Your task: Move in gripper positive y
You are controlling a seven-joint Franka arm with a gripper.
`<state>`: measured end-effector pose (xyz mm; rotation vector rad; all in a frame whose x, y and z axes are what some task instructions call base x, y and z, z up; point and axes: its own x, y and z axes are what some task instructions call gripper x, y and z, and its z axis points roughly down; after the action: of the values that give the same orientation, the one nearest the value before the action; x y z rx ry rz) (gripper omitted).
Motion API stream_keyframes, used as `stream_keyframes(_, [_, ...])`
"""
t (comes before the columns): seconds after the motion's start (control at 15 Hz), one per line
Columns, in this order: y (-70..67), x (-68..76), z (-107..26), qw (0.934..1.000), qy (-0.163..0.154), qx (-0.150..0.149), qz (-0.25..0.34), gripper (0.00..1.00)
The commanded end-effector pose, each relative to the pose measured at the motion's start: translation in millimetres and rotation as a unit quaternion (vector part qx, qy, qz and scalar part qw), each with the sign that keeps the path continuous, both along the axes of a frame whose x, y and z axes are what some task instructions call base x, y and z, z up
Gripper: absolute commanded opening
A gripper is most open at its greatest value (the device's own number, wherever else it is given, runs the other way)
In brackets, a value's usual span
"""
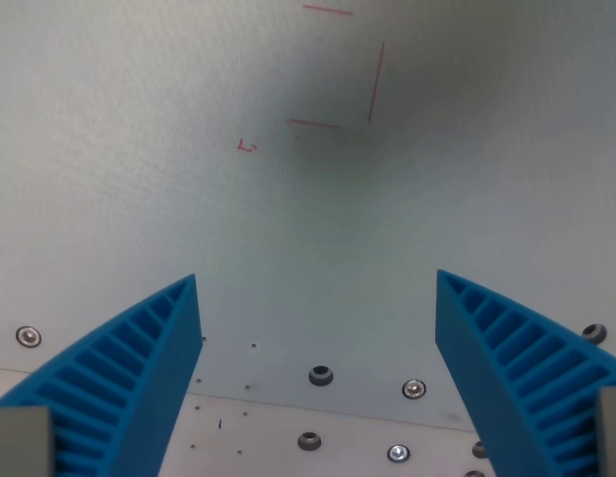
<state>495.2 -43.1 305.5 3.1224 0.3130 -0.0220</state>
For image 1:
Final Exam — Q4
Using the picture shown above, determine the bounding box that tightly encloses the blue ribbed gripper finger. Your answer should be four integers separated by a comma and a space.
434, 268, 616, 477
0, 273, 204, 477

